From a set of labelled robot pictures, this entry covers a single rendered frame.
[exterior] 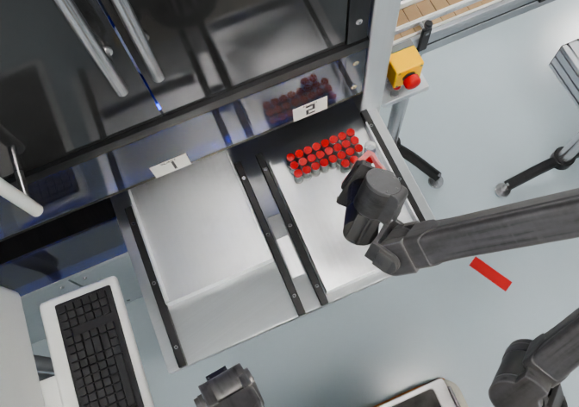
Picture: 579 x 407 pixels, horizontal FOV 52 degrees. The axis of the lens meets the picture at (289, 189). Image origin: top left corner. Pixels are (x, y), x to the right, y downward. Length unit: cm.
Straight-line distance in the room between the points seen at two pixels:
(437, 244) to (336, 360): 138
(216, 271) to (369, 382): 100
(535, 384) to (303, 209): 69
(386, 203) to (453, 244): 12
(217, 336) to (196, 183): 37
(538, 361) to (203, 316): 74
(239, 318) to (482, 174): 139
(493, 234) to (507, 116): 177
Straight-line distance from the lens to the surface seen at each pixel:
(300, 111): 134
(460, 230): 87
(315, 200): 142
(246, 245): 140
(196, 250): 141
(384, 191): 89
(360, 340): 224
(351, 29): 117
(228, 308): 138
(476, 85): 263
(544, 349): 95
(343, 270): 137
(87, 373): 150
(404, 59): 142
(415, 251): 91
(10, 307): 154
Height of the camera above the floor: 222
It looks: 70 degrees down
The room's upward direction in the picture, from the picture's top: 9 degrees counter-clockwise
